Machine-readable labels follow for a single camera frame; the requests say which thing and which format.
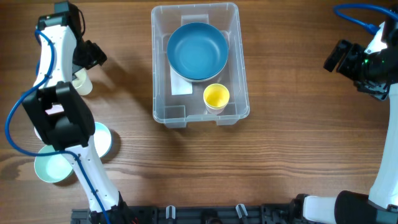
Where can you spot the pale green cup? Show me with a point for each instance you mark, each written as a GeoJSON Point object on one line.
{"type": "Point", "coordinates": [82, 83]}

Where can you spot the pink small bowl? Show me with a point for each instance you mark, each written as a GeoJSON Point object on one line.
{"type": "Point", "coordinates": [37, 132]}

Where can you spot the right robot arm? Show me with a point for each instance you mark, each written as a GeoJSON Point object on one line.
{"type": "Point", "coordinates": [380, 205]}

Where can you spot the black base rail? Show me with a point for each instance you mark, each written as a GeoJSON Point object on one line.
{"type": "Point", "coordinates": [261, 214]}

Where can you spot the yellow cup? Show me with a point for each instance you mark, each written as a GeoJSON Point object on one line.
{"type": "Point", "coordinates": [216, 96]}

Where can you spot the pink cup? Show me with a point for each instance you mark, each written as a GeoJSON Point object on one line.
{"type": "Point", "coordinates": [215, 109]}

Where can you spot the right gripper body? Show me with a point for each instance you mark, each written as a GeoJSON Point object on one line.
{"type": "Point", "coordinates": [357, 65]}

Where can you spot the white label in container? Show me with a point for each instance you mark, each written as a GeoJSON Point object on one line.
{"type": "Point", "coordinates": [179, 86]}

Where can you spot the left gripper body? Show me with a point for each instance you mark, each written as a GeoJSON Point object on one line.
{"type": "Point", "coordinates": [87, 53]}

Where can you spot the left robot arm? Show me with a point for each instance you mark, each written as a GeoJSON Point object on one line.
{"type": "Point", "coordinates": [62, 118]}

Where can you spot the mint green small bowl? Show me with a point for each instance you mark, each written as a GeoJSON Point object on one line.
{"type": "Point", "coordinates": [52, 169]}

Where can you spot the clear plastic storage container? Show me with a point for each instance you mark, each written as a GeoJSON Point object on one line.
{"type": "Point", "coordinates": [176, 111]}

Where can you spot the light blue small bowl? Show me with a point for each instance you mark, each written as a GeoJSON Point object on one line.
{"type": "Point", "coordinates": [102, 139]}

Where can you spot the dark blue bowl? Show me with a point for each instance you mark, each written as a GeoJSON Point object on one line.
{"type": "Point", "coordinates": [197, 50]}

